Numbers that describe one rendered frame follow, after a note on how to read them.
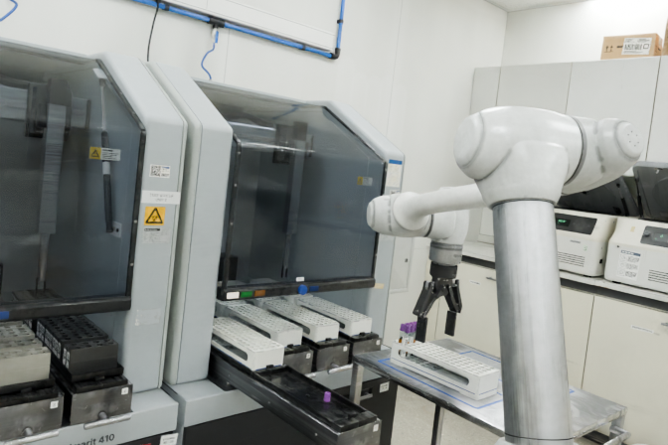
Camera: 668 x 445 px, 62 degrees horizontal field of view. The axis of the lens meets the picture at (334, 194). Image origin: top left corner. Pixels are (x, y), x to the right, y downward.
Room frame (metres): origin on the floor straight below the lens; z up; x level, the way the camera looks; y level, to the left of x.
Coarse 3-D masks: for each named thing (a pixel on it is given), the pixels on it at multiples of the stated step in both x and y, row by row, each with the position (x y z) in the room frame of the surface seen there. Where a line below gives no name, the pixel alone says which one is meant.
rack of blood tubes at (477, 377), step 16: (416, 352) 1.52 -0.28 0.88; (432, 352) 1.53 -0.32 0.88; (448, 352) 1.55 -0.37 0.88; (432, 368) 1.55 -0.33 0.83; (448, 368) 1.44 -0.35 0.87; (464, 368) 1.43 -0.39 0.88; (480, 368) 1.44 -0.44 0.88; (448, 384) 1.43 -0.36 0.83; (464, 384) 1.40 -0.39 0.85; (480, 384) 1.38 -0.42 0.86; (496, 384) 1.43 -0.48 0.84
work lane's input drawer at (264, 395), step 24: (216, 360) 1.51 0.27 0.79; (240, 384) 1.42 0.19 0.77; (264, 384) 1.36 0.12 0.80; (288, 384) 1.38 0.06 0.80; (312, 384) 1.39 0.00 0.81; (288, 408) 1.27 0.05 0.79; (312, 408) 1.23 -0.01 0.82; (336, 408) 1.27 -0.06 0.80; (360, 408) 1.26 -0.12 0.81; (312, 432) 1.20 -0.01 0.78; (336, 432) 1.15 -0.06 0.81; (360, 432) 1.19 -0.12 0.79
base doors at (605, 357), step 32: (480, 288) 3.59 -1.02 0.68; (480, 320) 3.57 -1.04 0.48; (576, 320) 3.12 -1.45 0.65; (608, 320) 2.99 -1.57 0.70; (640, 320) 2.87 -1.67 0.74; (576, 352) 3.11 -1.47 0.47; (608, 352) 2.97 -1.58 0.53; (640, 352) 2.86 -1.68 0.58; (576, 384) 3.09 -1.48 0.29; (608, 384) 2.96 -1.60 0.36; (640, 384) 2.84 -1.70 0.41; (640, 416) 2.82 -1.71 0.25
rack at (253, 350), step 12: (216, 324) 1.62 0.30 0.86; (228, 324) 1.62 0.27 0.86; (240, 324) 1.63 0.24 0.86; (216, 336) 1.62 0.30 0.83; (228, 336) 1.51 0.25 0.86; (240, 336) 1.54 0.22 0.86; (252, 336) 1.55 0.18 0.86; (264, 336) 1.55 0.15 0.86; (228, 348) 1.57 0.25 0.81; (240, 348) 1.46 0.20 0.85; (252, 348) 1.44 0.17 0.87; (264, 348) 1.45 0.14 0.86; (276, 348) 1.46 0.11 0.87; (240, 360) 1.46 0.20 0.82; (252, 360) 1.42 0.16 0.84; (264, 360) 1.44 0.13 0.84; (276, 360) 1.46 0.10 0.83
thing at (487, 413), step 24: (360, 360) 1.58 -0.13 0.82; (384, 360) 1.59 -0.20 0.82; (480, 360) 1.69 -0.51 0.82; (360, 384) 1.60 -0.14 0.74; (408, 384) 1.44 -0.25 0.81; (432, 384) 1.44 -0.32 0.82; (456, 408) 1.32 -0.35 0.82; (480, 408) 1.32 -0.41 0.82; (576, 408) 1.39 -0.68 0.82; (600, 408) 1.41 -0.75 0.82; (624, 408) 1.43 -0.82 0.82; (432, 432) 1.88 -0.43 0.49; (504, 432) 1.22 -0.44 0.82; (576, 432) 1.26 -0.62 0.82; (624, 432) 1.37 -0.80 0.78
